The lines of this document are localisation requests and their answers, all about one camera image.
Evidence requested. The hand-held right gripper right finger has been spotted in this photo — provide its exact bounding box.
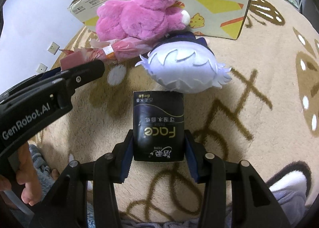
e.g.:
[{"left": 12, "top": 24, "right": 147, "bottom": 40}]
[{"left": 184, "top": 130, "right": 291, "bottom": 228}]

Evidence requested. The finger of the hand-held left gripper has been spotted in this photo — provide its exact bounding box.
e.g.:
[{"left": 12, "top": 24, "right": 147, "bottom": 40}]
[
  {"left": 56, "top": 59, "right": 105, "bottom": 111},
  {"left": 12, "top": 67, "right": 63, "bottom": 89}
]

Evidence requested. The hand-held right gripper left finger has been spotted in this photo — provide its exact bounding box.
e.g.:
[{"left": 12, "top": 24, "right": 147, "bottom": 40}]
[{"left": 32, "top": 130, "right": 135, "bottom": 228}]

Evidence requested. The pink tissue pack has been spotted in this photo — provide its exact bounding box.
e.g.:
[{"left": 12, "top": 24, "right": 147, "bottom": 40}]
[{"left": 59, "top": 38, "right": 154, "bottom": 69}]

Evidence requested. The black tissue pack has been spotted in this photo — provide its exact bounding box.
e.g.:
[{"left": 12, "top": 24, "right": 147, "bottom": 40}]
[{"left": 132, "top": 91, "right": 185, "bottom": 162}]

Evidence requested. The printed cardboard box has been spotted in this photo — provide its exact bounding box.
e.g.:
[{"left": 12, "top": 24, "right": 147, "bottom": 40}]
[{"left": 68, "top": 0, "right": 257, "bottom": 40}]

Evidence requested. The person's left hand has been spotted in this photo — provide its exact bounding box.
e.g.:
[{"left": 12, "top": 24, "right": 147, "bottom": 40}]
[{"left": 0, "top": 143, "right": 42, "bottom": 209}]

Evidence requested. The pink plush toy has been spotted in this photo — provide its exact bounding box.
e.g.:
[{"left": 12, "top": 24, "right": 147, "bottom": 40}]
[{"left": 96, "top": 0, "right": 191, "bottom": 42}]

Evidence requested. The white-haired plush doll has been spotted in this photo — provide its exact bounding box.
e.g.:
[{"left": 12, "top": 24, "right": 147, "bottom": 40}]
[{"left": 135, "top": 31, "right": 232, "bottom": 93}]

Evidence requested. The grey fluffy pajamas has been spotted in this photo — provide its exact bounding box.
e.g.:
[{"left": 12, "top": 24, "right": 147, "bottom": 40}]
[{"left": 29, "top": 143, "right": 313, "bottom": 228}]

